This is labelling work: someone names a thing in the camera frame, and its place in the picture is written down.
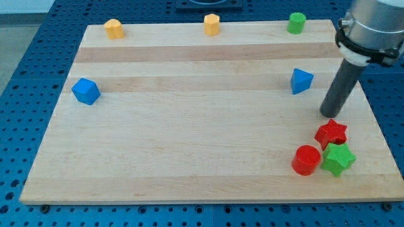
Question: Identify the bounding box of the blue triangular block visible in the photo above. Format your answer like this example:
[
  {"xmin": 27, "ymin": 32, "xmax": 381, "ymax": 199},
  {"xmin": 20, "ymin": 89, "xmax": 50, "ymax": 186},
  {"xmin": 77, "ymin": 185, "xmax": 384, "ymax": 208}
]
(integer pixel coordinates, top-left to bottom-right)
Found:
[{"xmin": 290, "ymin": 68, "xmax": 314, "ymax": 95}]

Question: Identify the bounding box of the red cylinder block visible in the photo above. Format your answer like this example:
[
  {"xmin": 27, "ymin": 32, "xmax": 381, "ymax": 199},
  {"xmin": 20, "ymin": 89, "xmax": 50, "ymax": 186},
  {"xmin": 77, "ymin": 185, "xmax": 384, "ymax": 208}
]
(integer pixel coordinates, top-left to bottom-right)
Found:
[{"xmin": 292, "ymin": 145, "xmax": 321, "ymax": 176}]

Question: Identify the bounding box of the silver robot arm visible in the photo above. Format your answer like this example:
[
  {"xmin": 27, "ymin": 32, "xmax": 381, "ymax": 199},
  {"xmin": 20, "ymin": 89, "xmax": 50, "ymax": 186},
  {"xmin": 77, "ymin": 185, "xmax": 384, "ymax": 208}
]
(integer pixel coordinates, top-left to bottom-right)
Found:
[{"xmin": 335, "ymin": 0, "xmax": 403, "ymax": 67}]

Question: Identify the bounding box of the yellow hexagonal block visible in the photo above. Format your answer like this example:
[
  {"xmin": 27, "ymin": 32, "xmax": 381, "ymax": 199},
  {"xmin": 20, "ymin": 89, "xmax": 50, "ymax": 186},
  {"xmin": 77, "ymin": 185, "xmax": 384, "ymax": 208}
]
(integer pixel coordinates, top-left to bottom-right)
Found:
[{"xmin": 204, "ymin": 14, "xmax": 220, "ymax": 36}]

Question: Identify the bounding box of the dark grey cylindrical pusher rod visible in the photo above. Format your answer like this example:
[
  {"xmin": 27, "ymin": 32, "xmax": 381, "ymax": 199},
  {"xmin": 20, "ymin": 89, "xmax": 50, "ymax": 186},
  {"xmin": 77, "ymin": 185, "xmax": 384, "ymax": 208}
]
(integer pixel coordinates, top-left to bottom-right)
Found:
[{"xmin": 319, "ymin": 59, "xmax": 365, "ymax": 118}]

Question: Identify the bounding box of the green cylinder block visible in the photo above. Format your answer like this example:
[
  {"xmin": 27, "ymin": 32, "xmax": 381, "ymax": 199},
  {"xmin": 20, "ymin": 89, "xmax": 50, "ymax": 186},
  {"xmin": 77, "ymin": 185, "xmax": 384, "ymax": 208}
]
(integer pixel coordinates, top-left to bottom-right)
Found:
[{"xmin": 287, "ymin": 12, "xmax": 306, "ymax": 35}]

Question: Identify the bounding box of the red star block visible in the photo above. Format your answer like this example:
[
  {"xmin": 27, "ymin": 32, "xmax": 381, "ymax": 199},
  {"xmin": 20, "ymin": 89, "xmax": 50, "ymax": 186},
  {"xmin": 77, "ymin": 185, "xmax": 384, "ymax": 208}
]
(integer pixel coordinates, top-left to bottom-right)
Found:
[{"xmin": 314, "ymin": 119, "xmax": 348, "ymax": 150}]

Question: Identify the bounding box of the yellow heart block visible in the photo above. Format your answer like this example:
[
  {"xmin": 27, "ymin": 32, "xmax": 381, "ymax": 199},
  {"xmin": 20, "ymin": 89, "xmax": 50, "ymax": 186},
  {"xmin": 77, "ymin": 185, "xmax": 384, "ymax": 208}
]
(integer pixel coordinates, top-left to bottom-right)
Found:
[{"xmin": 104, "ymin": 19, "xmax": 125, "ymax": 40}]

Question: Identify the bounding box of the light wooden board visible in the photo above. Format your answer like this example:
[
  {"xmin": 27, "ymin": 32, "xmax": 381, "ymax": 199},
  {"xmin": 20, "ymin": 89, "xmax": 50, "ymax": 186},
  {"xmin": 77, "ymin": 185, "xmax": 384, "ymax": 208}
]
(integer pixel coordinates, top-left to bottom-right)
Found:
[{"xmin": 20, "ymin": 20, "xmax": 403, "ymax": 205}]

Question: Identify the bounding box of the blue cube block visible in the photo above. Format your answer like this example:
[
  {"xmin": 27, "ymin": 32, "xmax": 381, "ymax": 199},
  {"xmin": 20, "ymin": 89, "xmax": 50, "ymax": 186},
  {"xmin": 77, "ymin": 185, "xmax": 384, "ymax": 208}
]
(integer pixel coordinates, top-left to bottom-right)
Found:
[{"xmin": 71, "ymin": 78, "xmax": 101, "ymax": 105}]

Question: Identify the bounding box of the green star block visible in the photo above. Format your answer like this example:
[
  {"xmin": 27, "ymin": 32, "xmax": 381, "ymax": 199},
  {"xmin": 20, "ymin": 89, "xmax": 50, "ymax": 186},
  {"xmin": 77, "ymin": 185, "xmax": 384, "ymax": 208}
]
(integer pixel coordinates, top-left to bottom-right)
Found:
[{"xmin": 321, "ymin": 143, "xmax": 357, "ymax": 177}]

